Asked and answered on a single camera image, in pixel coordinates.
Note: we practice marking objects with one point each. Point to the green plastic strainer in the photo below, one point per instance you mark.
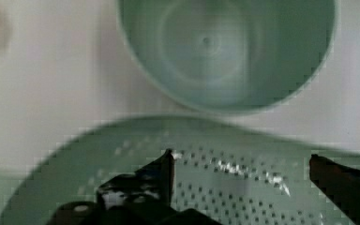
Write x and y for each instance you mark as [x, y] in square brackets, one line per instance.
[233, 175]

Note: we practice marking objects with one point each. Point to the green cup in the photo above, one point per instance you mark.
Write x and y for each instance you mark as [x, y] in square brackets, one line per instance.
[228, 56]

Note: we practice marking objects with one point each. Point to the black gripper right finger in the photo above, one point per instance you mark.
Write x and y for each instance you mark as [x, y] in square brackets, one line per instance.
[339, 183]

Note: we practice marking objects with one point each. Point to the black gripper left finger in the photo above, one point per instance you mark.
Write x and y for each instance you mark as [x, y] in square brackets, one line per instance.
[153, 182]

